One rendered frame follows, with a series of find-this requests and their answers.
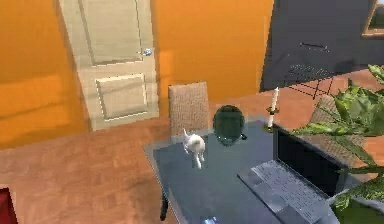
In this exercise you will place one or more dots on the beige woven dining chair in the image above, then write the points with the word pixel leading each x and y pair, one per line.
pixel 328 115
pixel 188 106

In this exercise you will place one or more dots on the white animal figurine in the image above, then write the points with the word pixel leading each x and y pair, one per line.
pixel 195 146

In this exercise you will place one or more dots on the silver round door knob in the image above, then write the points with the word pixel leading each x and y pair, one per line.
pixel 147 52

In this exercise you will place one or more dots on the dark glass dining table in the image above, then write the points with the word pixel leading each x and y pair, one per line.
pixel 213 186

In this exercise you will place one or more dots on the white candle on holder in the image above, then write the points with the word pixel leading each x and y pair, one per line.
pixel 273 106

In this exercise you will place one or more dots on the beige panelled room door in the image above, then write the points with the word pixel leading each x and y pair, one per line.
pixel 113 66

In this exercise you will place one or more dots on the grey open laptop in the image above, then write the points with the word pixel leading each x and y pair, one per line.
pixel 296 180

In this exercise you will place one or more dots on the green leafy house plant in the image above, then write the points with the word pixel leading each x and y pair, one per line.
pixel 360 113

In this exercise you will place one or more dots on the wood framed window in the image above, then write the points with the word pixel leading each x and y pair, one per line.
pixel 376 18

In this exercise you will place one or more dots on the dark red furniture corner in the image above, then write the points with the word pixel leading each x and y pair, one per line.
pixel 7 206

